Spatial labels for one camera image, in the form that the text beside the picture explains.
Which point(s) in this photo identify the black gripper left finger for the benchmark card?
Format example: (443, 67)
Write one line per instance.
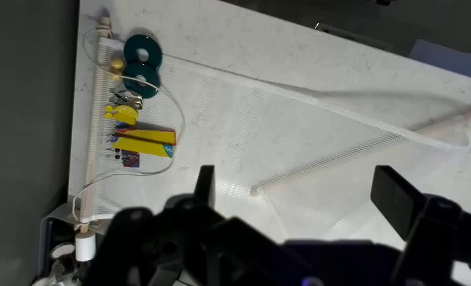
(204, 189)

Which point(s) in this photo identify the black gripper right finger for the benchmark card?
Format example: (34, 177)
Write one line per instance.
(397, 199)

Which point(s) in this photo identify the yellow and orange wedge block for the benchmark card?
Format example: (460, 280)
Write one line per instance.
(153, 142)

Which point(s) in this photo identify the yellow wooden block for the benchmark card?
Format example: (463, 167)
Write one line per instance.
(123, 113)

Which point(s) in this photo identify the small white cylinder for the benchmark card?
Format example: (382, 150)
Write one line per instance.
(85, 247)

